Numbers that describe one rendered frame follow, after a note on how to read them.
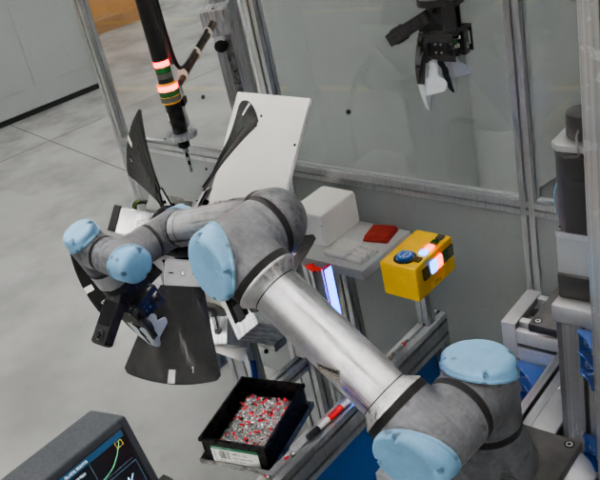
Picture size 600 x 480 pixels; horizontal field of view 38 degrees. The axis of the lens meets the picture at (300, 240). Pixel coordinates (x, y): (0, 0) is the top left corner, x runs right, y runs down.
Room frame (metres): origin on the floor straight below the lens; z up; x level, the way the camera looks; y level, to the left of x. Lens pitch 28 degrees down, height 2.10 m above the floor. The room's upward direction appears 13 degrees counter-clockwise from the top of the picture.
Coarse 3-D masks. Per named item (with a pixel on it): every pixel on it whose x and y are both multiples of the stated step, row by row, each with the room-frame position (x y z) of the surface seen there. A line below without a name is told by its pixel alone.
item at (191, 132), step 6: (180, 90) 1.85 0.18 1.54; (186, 96) 1.86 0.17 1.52; (186, 102) 1.85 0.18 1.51; (186, 114) 1.84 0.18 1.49; (186, 120) 1.83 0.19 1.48; (192, 126) 1.83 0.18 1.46; (168, 132) 1.83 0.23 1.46; (186, 132) 1.80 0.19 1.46; (192, 132) 1.80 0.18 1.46; (168, 138) 1.79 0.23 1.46; (174, 138) 1.78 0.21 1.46; (180, 138) 1.78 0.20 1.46; (186, 138) 1.78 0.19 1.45
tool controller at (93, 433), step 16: (96, 416) 1.17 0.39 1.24; (112, 416) 1.15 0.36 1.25; (64, 432) 1.16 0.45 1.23; (80, 432) 1.13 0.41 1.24; (96, 432) 1.11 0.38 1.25; (112, 432) 1.11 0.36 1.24; (128, 432) 1.12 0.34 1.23; (48, 448) 1.12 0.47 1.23; (64, 448) 1.10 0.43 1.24; (80, 448) 1.08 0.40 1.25; (96, 448) 1.09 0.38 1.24; (112, 448) 1.10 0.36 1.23; (128, 448) 1.11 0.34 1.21; (32, 464) 1.09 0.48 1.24; (48, 464) 1.07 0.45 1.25; (64, 464) 1.05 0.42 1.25; (80, 464) 1.06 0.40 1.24; (96, 464) 1.07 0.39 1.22; (112, 464) 1.08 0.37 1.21; (128, 464) 1.10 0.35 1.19; (144, 464) 1.11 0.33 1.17
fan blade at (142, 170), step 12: (132, 120) 2.15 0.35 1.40; (132, 132) 2.14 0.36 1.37; (144, 132) 2.07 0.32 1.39; (132, 144) 2.14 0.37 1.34; (144, 144) 2.06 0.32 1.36; (132, 156) 2.14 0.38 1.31; (144, 156) 2.05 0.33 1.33; (132, 168) 2.16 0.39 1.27; (144, 168) 2.06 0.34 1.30; (144, 180) 2.10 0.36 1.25; (156, 180) 1.98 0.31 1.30; (156, 192) 1.98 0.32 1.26
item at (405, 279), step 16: (416, 240) 1.80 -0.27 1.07; (448, 240) 1.77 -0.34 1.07; (432, 256) 1.72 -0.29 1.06; (384, 272) 1.74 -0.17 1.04; (400, 272) 1.70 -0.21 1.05; (416, 272) 1.68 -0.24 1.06; (448, 272) 1.76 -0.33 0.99; (400, 288) 1.71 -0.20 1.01; (416, 288) 1.68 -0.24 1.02; (432, 288) 1.71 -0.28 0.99
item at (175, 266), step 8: (168, 264) 1.82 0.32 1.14; (176, 264) 1.83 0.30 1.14; (184, 264) 1.83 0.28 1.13; (168, 272) 1.81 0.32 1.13; (176, 272) 1.81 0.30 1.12; (192, 272) 1.82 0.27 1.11; (168, 280) 1.80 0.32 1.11; (176, 280) 1.80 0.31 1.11; (184, 280) 1.81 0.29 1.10; (192, 280) 1.81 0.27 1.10
